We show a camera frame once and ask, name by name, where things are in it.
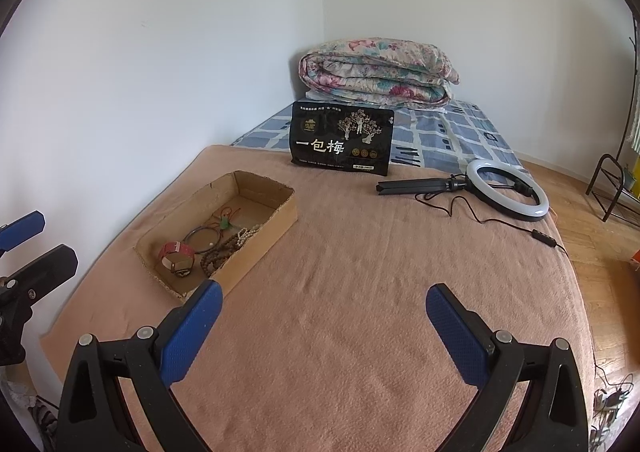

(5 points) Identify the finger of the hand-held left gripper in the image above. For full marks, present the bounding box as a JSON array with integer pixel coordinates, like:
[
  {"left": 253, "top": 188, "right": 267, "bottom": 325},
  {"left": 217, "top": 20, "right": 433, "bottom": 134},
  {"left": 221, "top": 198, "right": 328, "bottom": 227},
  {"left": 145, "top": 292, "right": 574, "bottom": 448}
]
[
  {"left": 0, "top": 211, "right": 46, "bottom": 253},
  {"left": 0, "top": 244, "right": 79, "bottom": 367}
]

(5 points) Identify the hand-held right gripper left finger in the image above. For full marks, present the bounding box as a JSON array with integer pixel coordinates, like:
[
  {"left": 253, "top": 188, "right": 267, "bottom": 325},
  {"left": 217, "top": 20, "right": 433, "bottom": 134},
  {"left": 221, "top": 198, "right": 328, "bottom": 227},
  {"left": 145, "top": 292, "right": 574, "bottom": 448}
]
[{"left": 57, "top": 279, "right": 224, "bottom": 452}]

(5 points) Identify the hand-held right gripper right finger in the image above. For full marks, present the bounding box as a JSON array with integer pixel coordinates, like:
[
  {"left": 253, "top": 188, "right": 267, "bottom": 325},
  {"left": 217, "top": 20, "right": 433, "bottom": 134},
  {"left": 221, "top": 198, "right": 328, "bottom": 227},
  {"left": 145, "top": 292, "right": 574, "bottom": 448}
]
[{"left": 426, "top": 283, "right": 590, "bottom": 452}]

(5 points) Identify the brown wooden bead necklace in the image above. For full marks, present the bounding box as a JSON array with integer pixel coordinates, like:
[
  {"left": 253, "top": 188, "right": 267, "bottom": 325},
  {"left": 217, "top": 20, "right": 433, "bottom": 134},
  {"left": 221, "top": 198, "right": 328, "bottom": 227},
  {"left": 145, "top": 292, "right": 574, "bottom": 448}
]
[{"left": 200, "top": 232, "right": 247, "bottom": 277}]

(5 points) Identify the red strap wristwatch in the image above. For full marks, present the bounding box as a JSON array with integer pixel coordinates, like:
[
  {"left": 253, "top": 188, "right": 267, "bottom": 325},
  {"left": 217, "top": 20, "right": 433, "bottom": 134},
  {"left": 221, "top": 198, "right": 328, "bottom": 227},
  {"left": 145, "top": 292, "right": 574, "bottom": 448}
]
[{"left": 159, "top": 241, "right": 197, "bottom": 279}]

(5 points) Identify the white bead bracelet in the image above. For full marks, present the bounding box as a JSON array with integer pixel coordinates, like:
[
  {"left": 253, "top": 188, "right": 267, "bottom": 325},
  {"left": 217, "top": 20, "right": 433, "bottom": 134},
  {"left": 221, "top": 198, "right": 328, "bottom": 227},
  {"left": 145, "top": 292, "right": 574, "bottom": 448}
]
[{"left": 234, "top": 224, "right": 263, "bottom": 247}]

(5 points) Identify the shallow cardboard box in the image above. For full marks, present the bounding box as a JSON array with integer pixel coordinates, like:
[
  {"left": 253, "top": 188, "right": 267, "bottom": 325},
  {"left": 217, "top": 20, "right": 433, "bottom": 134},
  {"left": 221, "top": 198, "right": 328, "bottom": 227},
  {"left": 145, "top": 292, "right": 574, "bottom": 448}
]
[{"left": 136, "top": 170, "right": 297, "bottom": 303}]

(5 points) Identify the dark thin bangle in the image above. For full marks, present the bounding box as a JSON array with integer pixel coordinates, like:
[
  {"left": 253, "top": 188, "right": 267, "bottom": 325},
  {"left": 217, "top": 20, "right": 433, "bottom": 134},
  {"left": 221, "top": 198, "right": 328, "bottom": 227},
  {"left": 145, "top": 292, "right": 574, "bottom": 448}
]
[{"left": 182, "top": 227, "right": 224, "bottom": 254}]

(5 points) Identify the patterned cloth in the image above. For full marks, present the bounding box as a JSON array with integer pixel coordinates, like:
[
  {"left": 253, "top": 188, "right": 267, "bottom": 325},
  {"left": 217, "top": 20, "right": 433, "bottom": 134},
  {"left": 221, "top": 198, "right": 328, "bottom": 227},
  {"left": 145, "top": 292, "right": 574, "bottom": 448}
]
[{"left": 12, "top": 394, "right": 63, "bottom": 452}]

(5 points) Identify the blue checked bed sheet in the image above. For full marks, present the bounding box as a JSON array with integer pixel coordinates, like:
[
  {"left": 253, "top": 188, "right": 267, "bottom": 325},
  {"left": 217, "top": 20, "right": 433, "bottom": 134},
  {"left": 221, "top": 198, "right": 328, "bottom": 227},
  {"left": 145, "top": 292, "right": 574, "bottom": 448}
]
[{"left": 231, "top": 100, "right": 516, "bottom": 169}]

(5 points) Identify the black metal rack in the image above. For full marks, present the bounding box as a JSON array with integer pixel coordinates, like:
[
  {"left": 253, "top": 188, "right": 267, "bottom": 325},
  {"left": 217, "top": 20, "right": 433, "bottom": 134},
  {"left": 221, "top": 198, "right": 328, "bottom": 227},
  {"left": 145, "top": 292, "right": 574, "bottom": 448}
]
[{"left": 586, "top": 154, "right": 640, "bottom": 223}]

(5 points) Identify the black snack bag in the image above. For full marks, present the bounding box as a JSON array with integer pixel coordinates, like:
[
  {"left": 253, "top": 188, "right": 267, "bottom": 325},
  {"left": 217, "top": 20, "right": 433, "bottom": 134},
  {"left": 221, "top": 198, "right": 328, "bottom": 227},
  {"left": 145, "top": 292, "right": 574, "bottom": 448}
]
[{"left": 289, "top": 100, "right": 395, "bottom": 177}]

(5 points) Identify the white folded sheet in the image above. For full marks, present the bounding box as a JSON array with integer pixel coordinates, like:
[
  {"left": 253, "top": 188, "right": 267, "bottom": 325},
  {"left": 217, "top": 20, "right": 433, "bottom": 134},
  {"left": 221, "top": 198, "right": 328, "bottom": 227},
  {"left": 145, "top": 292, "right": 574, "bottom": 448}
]
[{"left": 304, "top": 90, "right": 452, "bottom": 113}]

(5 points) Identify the folded floral quilt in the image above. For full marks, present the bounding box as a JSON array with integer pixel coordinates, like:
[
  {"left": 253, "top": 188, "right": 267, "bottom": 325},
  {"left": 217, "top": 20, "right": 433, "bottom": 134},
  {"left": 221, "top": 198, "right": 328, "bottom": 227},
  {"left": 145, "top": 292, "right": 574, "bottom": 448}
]
[{"left": 298, "top": 36, "right": 460, "bottom": 108}]

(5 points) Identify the green striped hanging cloth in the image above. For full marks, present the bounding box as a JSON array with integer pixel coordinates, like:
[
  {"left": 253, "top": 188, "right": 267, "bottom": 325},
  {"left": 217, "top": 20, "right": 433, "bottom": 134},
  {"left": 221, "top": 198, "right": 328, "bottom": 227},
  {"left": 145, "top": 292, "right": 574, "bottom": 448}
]
[{"left": 629, "top": 82, "right": 640, "bottom": 153}]

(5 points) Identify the green pendant on red cord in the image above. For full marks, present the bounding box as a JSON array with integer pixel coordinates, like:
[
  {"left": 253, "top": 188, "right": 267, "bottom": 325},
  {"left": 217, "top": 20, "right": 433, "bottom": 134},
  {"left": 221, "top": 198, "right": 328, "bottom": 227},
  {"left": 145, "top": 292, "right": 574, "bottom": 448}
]
[{"left": 209, "top": 204, "right": 247, "bottom": 233}]

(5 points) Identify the black ring light cable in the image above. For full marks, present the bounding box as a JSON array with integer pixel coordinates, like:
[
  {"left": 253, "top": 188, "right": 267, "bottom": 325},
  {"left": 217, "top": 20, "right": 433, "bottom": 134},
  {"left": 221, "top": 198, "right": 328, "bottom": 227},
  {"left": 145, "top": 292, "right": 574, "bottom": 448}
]
[{"left": 415, "top": 192, "right": 569, "bottom": 253}]

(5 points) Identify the ring light with tripod stand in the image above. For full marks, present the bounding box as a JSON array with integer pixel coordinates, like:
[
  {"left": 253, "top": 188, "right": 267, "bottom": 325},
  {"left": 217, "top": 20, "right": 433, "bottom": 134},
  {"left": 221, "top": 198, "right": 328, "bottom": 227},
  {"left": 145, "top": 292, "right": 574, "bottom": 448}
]
[{"left": 376, "top": 159, "right": 550, "bottom": 223}]

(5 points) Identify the tangle of floor cables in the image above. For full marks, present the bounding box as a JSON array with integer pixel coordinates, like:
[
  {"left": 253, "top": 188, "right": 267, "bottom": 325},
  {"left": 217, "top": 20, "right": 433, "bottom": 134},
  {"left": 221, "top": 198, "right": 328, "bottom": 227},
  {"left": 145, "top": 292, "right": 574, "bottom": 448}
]
[{"left": 592, "top": 362, "right": 632, "bottom": 452}]

